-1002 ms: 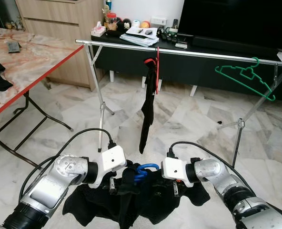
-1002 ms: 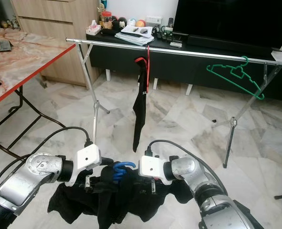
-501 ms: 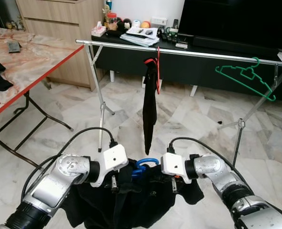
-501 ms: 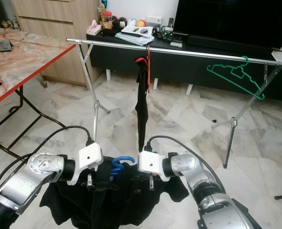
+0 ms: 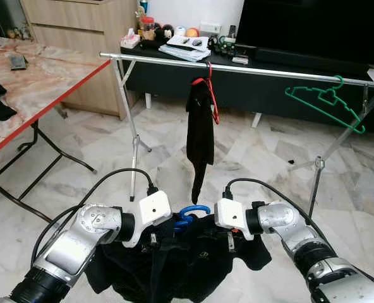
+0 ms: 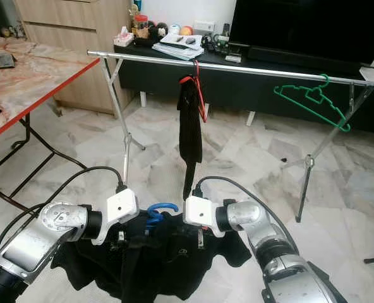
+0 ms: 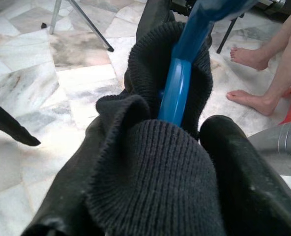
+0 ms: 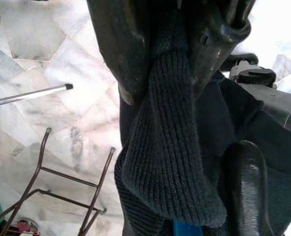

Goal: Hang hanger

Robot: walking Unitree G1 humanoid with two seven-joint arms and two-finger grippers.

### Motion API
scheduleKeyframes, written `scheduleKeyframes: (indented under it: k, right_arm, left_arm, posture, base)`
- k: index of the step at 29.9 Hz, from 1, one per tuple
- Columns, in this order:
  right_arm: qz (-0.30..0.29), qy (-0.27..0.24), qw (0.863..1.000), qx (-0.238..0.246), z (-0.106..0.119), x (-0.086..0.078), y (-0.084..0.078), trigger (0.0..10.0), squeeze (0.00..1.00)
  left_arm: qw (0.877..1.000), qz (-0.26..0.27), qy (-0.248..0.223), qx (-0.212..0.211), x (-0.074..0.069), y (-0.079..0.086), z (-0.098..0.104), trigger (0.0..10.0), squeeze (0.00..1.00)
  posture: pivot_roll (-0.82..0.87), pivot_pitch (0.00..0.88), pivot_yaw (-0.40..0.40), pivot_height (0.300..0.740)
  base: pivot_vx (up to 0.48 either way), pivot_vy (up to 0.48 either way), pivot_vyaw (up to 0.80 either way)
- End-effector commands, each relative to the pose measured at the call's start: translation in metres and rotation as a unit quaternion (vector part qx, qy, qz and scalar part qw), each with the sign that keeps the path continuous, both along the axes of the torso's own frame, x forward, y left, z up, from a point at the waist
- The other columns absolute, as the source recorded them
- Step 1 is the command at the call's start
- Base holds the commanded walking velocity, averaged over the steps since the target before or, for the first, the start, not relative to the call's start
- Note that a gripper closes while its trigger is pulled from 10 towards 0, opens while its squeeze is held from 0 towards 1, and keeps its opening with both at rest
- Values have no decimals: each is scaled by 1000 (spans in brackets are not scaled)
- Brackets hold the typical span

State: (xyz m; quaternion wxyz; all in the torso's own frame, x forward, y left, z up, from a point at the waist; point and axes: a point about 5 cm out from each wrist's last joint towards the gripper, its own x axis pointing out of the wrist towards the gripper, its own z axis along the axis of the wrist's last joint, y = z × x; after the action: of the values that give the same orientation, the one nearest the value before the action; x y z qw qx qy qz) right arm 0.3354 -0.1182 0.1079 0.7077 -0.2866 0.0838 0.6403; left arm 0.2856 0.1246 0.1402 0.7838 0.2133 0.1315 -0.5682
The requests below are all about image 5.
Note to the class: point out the green plastic hanger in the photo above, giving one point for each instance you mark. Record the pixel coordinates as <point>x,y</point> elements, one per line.
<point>329,98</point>

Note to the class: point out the orange ball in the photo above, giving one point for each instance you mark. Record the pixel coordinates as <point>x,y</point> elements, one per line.
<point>193,32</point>

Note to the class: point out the light wooden cabinet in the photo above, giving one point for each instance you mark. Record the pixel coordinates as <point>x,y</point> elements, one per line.
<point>79,38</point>

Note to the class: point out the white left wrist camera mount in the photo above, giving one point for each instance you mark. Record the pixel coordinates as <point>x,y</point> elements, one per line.
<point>152,208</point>

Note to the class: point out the stack of white papers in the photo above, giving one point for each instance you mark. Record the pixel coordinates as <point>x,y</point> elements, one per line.
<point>180,53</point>

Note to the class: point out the silver clothes rack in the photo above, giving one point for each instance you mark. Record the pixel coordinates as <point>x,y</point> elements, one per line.
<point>269,73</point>

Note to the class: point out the black shirt white print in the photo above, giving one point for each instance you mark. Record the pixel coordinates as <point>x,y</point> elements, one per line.
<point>201,132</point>

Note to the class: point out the blue gold trophy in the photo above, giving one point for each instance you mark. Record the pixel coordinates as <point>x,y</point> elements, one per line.
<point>143,6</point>

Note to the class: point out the black soundbar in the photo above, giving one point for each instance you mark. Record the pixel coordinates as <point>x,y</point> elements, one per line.
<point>313,58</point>

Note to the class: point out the black shirt green logo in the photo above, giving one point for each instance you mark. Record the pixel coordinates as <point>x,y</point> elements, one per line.
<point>187,271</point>

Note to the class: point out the white wall socket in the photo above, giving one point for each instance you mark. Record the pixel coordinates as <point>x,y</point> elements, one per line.
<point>210,29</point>

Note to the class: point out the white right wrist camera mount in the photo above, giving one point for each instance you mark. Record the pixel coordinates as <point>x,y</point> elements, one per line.
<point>234,214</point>

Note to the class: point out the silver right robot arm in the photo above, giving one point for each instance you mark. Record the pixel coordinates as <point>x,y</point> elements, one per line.
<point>282,218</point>

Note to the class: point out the red plastic hanger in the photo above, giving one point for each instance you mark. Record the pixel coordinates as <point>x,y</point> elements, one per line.
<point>215,107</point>

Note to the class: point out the black TV console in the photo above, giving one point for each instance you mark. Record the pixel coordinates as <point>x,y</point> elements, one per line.
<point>263,95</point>

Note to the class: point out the jar with red lid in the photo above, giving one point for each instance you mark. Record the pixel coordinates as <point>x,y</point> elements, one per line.
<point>148,28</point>

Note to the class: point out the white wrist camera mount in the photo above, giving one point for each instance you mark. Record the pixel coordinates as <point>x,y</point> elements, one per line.
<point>152,208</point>
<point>234,214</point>

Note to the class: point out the pink tissue box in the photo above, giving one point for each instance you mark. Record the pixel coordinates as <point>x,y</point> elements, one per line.
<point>131,41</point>

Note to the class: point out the blue plastic hanger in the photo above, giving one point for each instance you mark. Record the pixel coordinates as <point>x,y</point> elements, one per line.
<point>193,208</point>

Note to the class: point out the small dark media box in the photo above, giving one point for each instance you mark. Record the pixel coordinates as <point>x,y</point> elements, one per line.
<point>241,55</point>

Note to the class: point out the black flat television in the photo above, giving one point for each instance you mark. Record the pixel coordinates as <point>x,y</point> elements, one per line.
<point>313,25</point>

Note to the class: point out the marble folding table red edge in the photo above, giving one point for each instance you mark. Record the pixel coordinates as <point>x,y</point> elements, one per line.
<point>42,88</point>

